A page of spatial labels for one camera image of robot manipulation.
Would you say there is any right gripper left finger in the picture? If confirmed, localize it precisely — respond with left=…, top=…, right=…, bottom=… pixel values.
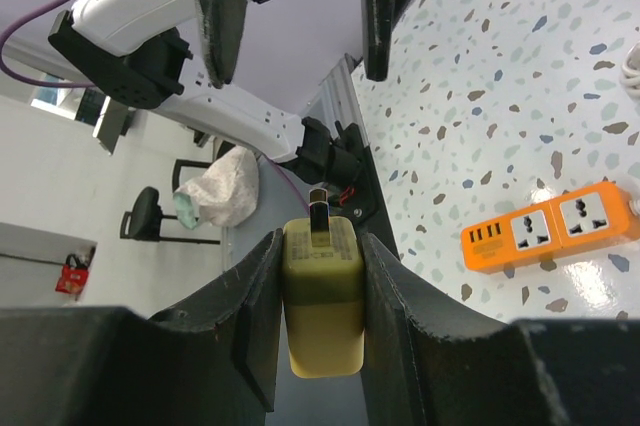
left=1, top=230, right=284, bottom=425

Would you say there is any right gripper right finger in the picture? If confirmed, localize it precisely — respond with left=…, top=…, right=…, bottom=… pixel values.
left=360, top=234, right=639, bottom=425

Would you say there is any yellow plug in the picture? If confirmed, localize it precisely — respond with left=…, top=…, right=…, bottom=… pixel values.
left=282, top=188, right=365, bottom=379

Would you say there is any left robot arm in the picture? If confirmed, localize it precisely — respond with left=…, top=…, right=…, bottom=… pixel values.
left=48, top=0, right=363, bottom=188

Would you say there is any black office chair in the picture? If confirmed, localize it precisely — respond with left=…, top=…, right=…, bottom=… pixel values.
left=119, top=186, right=221, bottom=246

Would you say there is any white plastic bag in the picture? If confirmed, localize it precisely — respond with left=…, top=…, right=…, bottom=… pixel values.
left=173, top=146, right=259, bottom=230

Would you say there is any orange power strip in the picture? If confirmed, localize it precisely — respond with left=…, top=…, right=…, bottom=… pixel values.
left=460, top=181, right=639, bottom=274

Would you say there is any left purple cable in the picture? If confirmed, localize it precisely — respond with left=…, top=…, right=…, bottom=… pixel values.
left=0, top=0, right=311, bottom=212

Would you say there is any orange strip white cord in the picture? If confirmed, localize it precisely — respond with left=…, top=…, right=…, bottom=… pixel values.
left=618, top=41, right=640, bottom=217

